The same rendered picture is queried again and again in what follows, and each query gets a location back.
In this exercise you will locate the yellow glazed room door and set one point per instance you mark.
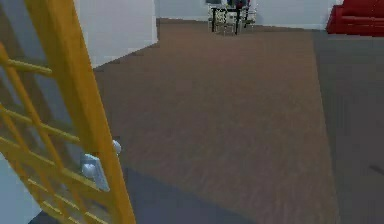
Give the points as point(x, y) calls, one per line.
point(66, 66)

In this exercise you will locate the silver round door knob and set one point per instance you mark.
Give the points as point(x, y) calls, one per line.
point(94, 169)

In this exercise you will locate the black table with chairs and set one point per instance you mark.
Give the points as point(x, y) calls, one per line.
point(230, 16)

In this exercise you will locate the red sofa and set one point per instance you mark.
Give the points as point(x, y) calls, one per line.
point(360, 18)

